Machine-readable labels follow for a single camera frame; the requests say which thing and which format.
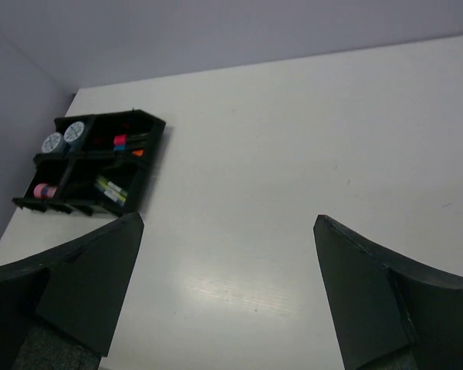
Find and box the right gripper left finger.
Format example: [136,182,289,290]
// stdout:
[0,213,144,369]

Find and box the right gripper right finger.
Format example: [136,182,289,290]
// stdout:
[313,215,463,369]

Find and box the pink capped small bottle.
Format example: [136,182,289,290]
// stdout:
[32,183,58,199]

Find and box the yellow slim pen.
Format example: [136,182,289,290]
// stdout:
[96,176,127,197]

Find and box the blue patterned round tin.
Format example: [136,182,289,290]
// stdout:
[41,132,67,154]

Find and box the pink highlighter marker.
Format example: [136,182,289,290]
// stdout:
[113,133,148,146]

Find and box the black compartment organizer tray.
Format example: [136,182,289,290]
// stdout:
[12,109,166,217]

